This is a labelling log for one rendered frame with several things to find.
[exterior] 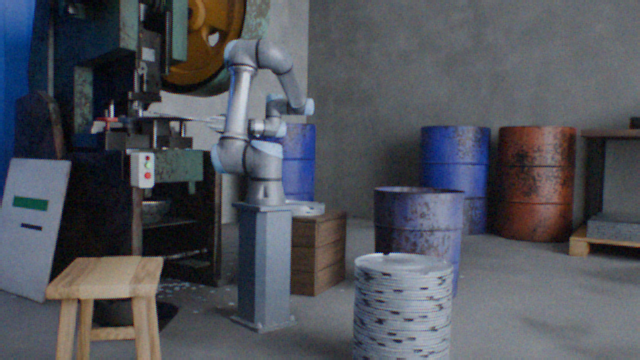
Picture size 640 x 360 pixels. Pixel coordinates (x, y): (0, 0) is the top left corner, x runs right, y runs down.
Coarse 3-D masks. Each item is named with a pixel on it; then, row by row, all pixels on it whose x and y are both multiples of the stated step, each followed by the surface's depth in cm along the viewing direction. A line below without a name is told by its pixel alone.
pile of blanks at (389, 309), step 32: (384, 288) 152; (416, 288) 150; (448, 288) 156; (384, 320) 154; (416, 320) 151; (448, 320) 160; (352, 352) 165; (384, 352) 153; (416, 352) 152; (448, 352) 160
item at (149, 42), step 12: (144, 36) 241; (156, 36) 247; (144, 48) 241; (156, 48) 248; (144, 60) 242; (156, 60) 248; (120, 72) 243; (132, 72) 239; (144, 72) 241; (156, 72) 248; (120, 84) 243; (132, 84) 239; (144, 84) 239; (156, 84) 244
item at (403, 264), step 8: (368, 256) 175; (376, 256) 176; (384, 256) 176; (392, 256) 176; (400, 256) 177; (408, 256) 177; (416, 256) 177; (424, 256) 176; (360, 264) 159; (368, 264) 163; (376, 264) 163; (384, 264) 162; (392, 264) 161; (400, 264) 161; (408, 264) 161; (416, 264) 161; (424, 264) 164; (432, 264) 165; (440, 264) 165; (448, 264) 165; (384, 272) 152; (392, 272) 151; (400, 272) 150; (408, 272) 150; (416, 272) 150; (424, 272) 153; (432, 272) 151; (440, 272) 153
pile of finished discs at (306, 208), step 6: (300, 204) 262; (306, 204) 265; (312, 204) 269; (318, 204) 270; (324, 204) 265; (294, 210) 252; (300, 210) 252; (306, 210) 253; (312, 210) 255; (318, 210) 257; (324, 210) 264
